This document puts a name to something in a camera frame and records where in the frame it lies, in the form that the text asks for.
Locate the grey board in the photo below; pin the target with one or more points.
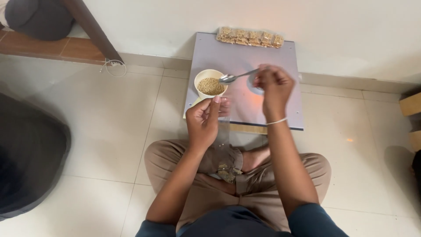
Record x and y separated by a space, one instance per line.
243 65

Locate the person's dark blue shirt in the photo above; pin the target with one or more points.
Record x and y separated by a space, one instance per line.
240 222

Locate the person's foot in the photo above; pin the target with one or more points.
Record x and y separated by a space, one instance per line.
255 158

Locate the person's beige trousers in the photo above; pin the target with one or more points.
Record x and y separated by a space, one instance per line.
263 187

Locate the person's right hand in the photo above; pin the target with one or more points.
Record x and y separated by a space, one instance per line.
274 89

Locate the brown wooden beam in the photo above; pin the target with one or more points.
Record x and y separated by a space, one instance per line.
95 31

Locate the dark grey bean bag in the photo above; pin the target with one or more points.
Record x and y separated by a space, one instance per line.
29 158

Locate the row of filled seed packets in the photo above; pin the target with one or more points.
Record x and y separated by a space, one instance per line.
250 37

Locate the dark grey cushion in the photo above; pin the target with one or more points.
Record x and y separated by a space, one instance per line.
39 18

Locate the metal spoon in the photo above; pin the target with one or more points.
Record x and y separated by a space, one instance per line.
235 77

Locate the clear plastic pouch strip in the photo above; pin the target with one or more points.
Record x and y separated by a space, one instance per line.
225 148

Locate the person's left hand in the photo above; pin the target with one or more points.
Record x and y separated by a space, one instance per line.
200 126

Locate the brown seeds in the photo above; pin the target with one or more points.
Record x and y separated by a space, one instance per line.
210 86

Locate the wooden furniture piece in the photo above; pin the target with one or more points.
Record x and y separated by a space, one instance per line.
411 115

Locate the person's right fingers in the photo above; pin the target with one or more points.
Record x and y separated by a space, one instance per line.
263 77

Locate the cream cup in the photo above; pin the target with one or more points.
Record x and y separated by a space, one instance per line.
208 85

